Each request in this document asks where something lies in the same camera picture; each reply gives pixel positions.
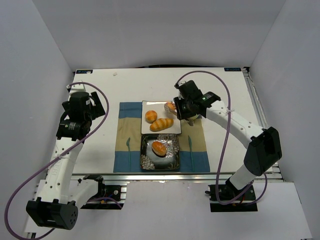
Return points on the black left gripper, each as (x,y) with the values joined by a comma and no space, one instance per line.
(98,105)

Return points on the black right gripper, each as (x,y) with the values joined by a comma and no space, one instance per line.
(180,109)

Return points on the metal serving tongs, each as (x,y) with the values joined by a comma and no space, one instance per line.
(190,123)

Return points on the round bread roll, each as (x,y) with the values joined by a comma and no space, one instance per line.
(151,116)
(170,107)
(159,148)

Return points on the round bread roll top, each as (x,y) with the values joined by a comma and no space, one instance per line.
(159,148)

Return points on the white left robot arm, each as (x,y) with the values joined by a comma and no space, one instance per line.
(56,206)

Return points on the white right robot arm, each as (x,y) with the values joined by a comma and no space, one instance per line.
(263,146)

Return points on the long striped bread loaf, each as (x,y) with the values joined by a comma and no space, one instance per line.
(161,124)

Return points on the pale yellow mug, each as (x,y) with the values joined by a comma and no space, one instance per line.
(193,118)

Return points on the green plastic knife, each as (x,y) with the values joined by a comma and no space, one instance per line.
(191,153)

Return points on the green plastic fork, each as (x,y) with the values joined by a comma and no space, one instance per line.
(129,152)

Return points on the blue and beige placemat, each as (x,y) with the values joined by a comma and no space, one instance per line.
(129,125)

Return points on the black floral square plate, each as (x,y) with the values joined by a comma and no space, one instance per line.
(152,161)

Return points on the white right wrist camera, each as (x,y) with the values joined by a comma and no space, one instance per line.
(177,86)

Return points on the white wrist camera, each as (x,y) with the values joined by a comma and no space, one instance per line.
(75,87)
(177,86)

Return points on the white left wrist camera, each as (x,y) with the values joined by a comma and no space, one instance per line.
(75,87)

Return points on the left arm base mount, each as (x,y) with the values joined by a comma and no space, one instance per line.
(110,194)

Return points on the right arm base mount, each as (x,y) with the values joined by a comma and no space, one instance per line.
(242,204)

